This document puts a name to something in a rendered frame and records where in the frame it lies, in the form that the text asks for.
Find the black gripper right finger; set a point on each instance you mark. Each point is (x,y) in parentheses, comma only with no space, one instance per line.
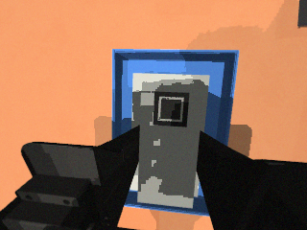
(233,185)

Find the blue rectangular tray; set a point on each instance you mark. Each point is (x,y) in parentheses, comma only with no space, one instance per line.
(222,67)

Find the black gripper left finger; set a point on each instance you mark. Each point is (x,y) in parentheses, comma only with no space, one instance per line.
(109,167)

